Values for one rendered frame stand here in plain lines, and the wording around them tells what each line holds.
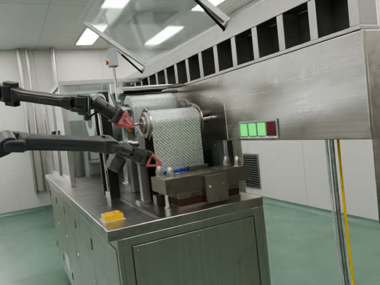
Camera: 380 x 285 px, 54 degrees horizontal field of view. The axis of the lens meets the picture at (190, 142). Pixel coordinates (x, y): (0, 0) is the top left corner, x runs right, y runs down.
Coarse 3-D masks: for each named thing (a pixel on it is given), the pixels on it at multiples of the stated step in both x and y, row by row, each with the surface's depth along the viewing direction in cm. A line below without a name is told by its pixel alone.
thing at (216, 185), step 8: (208, 176) 151; (216, 176) 153; (224, 176) 154; (208, 184) 151; (216, 184) 153; (224, 184) 154; (208, 192) 151; (216, 192) 153; (224, 192) 154; (208, 200) 151; (216, 200) 153
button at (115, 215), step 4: (108, 212) 148; (112, 212) 147; (116, 212) 146; (120, 212) 146; (104, 216) 143; (108, 216) 142; (112, 216) 143; (116, 216) 144; (120, 216) 144; (104, 220) 144; (108, 220) 142; (112, 220) 143
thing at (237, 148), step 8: (232, 144) 197; (240, 144) 199; (376, 144) 120; (232, 152) 198; (240, 152) 199; (376, 152) 120; (232, 160) 199; (376, 160) 120; (376, 168) 121; (376, 176) 121; (240, 184) 199; (376, 184) 122
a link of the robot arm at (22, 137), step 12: (24, 132) 135; (12, 144) 128; (24, 144) 130; (36, 144) 135; (48, 144) 137; (60, 144) 140; (72, 144) 143; (84, 144) 145; (96, 144) 147; (108, 144) 150
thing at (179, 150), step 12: (180, 132) 170; (192, 132) 172; (156, 144) 165; (168, 144) 167; (180, 144) 170; (192, 144) 172; (156, 156) 165; (168, 156) 167; (180, 156) 170; (192, 156) 172; (180, 168) 170
